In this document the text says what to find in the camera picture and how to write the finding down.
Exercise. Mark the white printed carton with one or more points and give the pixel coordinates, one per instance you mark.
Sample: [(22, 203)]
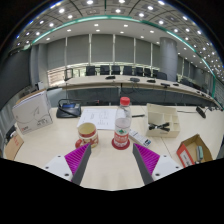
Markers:
[(31, 113)]

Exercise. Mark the long curved conference desk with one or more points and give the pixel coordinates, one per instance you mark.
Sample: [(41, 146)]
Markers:
[(100, 89)]

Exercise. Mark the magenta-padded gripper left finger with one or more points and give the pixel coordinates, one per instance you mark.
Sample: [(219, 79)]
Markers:
[(63, 166)]

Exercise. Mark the black binder clips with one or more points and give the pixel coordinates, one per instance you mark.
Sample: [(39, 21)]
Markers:
[(159, 126)]

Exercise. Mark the red floral ceramic mug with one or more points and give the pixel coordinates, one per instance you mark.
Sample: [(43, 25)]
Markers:
[(88, 135)]

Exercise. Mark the round ceiling lights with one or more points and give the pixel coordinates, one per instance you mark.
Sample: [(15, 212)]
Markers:
[(117, 10)]

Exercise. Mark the clear red-capped water bottle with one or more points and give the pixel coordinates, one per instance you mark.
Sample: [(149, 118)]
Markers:
[(122, 128)]

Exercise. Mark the teal whiteboard eraser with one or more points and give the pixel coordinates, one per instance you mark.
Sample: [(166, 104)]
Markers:
[(199, 153)]

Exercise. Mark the black office chairs row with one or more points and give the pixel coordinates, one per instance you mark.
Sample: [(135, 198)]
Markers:
[(115, 70)]

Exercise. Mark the small black device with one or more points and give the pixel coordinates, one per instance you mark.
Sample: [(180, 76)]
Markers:
[(10, 131)]

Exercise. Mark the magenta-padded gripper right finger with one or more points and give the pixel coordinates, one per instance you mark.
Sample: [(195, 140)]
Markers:
[(160, 166)]

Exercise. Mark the white printed paper sheet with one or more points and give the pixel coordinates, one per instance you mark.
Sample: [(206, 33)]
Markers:
[(96, 118)]

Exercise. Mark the black desk microphone units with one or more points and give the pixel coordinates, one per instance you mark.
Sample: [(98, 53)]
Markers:
[(134, 79)]

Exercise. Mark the brown paper envelope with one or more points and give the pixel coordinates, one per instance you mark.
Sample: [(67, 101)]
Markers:
[(13, 146)]

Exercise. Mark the open cardboard box red label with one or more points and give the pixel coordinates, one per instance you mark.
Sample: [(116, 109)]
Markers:
[(188, 146)]

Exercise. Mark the black table microphone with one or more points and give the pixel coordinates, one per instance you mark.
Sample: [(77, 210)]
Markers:
[(200, 112)]

